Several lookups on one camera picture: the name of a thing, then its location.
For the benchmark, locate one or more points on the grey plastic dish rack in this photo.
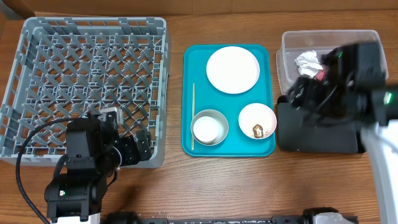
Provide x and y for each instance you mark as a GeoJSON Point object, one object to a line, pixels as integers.
{"type": "Point", "coordinates": [71, 66]}

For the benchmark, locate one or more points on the brown food scrap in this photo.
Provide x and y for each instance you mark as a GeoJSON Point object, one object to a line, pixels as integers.
{"type": "Point", "coordinates": [258, 131]}

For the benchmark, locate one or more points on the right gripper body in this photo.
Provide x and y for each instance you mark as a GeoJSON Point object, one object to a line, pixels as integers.
{"type": "Point", "coordinates": [301, 93]}

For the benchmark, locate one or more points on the large white tissue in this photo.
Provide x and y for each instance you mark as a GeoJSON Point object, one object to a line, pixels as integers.
{"type": "Point", "coordinates": [308, 63]}

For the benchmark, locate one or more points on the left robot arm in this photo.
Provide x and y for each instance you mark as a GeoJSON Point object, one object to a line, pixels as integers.
{"type": "Point", "coordinates": [95, 151]}

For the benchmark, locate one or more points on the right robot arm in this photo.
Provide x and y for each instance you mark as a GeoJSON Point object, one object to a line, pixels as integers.
{"type": "Point", "coordinates": [376, 115]}

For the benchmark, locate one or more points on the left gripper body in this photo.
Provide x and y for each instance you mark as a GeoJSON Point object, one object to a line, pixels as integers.
{"type": "Point", "coordinates": [129, 155]}

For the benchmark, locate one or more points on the wooden chopstick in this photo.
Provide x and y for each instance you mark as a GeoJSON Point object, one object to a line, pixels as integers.
{"type": "Point", "coordinates": [193, 115]}

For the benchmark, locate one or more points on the black tray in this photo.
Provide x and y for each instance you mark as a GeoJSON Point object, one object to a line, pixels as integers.
{"type": "Point", "coordinates": [298, 135]}

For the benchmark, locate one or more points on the large white plate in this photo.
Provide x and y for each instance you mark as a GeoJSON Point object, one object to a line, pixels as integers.
{"type": "Point", "coordinates": [233, 70]}

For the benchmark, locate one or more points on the teal plastic tray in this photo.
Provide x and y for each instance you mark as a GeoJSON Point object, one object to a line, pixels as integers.
{"type": "Point", "coordinates": [207, 97]}

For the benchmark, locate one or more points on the white bowl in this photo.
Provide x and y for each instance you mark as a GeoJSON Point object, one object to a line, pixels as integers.
{"type": "Point", "coordinates": [257, 113]}

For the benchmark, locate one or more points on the red snack wrapper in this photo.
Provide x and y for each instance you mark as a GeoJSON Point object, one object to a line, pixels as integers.
{"type": "Point", "coordinates": [320, 75]}

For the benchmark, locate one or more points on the grey metal bowl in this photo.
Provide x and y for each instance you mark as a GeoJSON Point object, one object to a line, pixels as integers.
{"type": "Point", "coordinates": [222, 122]}

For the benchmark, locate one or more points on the white paper cup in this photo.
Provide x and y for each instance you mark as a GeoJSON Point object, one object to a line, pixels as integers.
{"type": "Point", "coordinates": [206, 129]}

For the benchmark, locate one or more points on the clear plastic bin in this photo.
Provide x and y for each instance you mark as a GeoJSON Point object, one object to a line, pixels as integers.
{"type": "Point", "coordinates": [295, 43]}

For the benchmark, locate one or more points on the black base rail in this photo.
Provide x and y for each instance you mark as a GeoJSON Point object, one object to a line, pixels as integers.
{"type": "Point", "coordinates": [321, 218]}

